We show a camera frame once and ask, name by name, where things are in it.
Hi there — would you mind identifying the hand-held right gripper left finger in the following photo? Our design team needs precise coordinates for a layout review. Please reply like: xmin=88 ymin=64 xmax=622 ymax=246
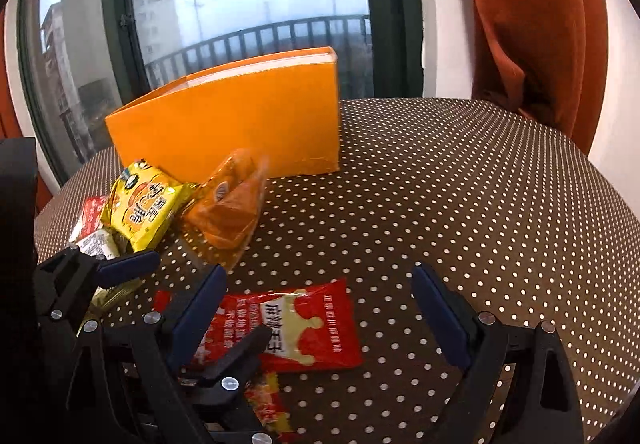
xmin=65 ymin=264 xmax=229 ymax=444

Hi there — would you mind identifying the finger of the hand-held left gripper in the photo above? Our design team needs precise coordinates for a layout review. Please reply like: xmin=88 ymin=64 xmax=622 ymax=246
xmin=182 ymin=324 xmax=274 ymax=444
xmin=32 ymin=247 xmax=161 ymax=325

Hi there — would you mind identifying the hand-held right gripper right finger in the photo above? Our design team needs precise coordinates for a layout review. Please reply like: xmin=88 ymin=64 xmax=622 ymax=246
xmin=411 ymin=263 xmax=586 ymax=444

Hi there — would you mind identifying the large red snack packet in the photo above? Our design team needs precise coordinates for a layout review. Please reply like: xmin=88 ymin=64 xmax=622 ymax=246
xmin=152 ymin=278 xmax=364 ymax=373

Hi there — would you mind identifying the clear packet with orange snack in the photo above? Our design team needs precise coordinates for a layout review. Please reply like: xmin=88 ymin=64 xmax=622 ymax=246
xmin=181 ymin=148 xmax=271 ymax=272

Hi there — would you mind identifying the orange cardboard box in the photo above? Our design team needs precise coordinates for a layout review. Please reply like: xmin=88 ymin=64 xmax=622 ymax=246
xmin=104 ymin=46 xmax=342 ymax=178

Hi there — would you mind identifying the gold snack packet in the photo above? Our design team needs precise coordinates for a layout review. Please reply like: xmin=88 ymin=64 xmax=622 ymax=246
xmin=87 ymin=274 xmax=143 ymax=311

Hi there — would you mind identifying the white snack packet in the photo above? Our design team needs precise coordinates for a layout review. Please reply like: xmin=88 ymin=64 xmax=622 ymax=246
xmin=75 ymin=229 xmax=123 ymax=261

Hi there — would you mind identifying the red and yellow snack packet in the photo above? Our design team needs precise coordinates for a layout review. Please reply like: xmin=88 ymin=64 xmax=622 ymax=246
xmin=243 ymin=370 xmax=295 ymax=444

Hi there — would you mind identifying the small red snack packet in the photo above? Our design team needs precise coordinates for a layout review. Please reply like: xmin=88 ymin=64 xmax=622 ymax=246
xmin=69 ymin=195 xmax=112 ymax=245

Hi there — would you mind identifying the orange curtain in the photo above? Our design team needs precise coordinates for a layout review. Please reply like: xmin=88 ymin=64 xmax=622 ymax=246
xmin=0 ymin=9 xmax=23 ymax=140
xmin=447 ymin=0 xmax=608 ymax=152

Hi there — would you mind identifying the dark balcony railing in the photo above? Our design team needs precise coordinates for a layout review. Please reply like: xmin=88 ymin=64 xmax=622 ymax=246
xmin=142 ymin=14 xmax=373 ymax=90

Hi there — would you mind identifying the dark green window frame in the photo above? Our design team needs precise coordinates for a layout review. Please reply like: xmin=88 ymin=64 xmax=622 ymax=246
xmin=17 ymin=0 xmax=426 ymax=185

